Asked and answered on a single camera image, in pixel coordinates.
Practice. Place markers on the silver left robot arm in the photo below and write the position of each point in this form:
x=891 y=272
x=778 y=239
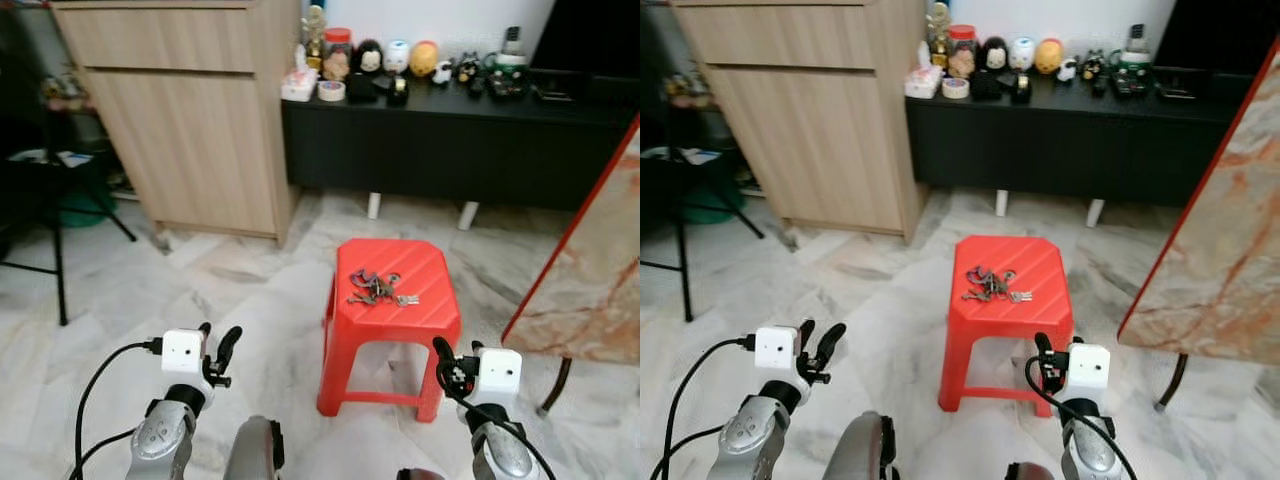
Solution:
x=160 y=440
x=750 y=440

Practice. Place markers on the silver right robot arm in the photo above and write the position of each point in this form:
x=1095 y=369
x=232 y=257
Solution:
x=505 y=455
x=1095 y=455

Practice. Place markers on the red plastic stool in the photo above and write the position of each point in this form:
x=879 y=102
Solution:
x=1005 y=325
x=385 y=330

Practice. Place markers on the grey left robot leg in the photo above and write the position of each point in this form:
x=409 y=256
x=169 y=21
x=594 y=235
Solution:
x=250 y=455
x=860 y=455

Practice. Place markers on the dark brown table leg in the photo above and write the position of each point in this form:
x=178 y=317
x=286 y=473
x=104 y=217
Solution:
x=556 y=385
x=1172 y=380

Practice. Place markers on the white console leg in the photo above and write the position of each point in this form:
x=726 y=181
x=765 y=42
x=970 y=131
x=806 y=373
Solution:
x=374 y=206
x=1095 y=213
x=1002 y=204
x=469 y=215

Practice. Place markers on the marble table with red edge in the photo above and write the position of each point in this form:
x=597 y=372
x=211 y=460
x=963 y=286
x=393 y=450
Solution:
x=1210 y=260
x=590 y=280

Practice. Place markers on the black folding stand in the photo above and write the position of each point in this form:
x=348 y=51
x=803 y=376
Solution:
x=58 y=270
x=684 y=270

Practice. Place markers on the green plastic basin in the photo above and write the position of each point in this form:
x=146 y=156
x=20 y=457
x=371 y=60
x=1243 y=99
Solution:
x=85 y=212
x=710 y=212

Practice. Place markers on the black tv console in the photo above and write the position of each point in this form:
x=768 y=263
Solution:
x=430 y=150
x=1060 y=150

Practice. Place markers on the light wooden cabinet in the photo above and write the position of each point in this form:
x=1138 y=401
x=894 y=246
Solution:
x=180 y=130
x=810 y=130

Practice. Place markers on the white blue paper sheet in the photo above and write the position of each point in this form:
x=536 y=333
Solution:
x=50 y=157
x=690 y=156

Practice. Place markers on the small black gadget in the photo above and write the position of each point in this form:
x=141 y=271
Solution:
x=397 y=92
x=1021 y=90

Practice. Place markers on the white tissue box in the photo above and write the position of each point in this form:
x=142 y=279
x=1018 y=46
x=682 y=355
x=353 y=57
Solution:
x=298 y=88
x=922 y=84

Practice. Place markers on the black remote control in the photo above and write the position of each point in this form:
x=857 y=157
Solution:
x=1177 y=92
x=553 y=95

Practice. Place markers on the white tape roll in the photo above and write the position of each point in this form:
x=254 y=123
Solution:
x=321 y=91
x=946 y=88

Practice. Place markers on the black box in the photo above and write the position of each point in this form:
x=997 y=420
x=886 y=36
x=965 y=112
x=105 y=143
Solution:
x=362 y=90
x=986 y=87

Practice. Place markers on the small white black figurine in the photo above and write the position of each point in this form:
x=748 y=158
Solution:
x=1067 y=70
x=442 y=73

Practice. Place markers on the small black cat figurine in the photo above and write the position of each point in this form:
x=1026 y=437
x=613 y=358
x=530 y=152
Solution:
x=1092 y=68
x=466 y=70

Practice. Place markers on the yellow round figurine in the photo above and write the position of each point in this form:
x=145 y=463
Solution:
x=424 y=60
x=1049 y=57

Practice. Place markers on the white round figurine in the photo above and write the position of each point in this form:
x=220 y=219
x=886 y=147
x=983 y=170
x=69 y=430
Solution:
x=398 y=57
x=1022 y=54

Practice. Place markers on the black haired doll figurine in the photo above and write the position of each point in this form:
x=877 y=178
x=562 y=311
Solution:
x=993 y=55
x=368 y=58

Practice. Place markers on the jar with red lid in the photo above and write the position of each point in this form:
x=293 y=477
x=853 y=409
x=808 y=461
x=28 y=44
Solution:
x=337 y=60
x=961 y=58

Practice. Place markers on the gold figurine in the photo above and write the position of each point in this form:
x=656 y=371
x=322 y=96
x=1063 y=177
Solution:
x=939 y=28
x=315 y=30

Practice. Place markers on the black television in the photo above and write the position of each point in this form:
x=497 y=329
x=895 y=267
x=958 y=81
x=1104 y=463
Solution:
x=590 y=35
x=1210 y=30

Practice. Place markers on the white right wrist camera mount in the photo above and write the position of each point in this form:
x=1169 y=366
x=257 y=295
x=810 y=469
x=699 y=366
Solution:
x=500 y=372
x=1088 y=368

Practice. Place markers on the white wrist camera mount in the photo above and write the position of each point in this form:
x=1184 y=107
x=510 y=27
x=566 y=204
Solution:
x=775 y=348
x=1088 y=368
x=500 y=372
x=182 y=352

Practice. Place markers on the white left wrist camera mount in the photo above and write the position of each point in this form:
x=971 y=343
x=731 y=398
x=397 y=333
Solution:
x=182 y=352
x=775 y=348

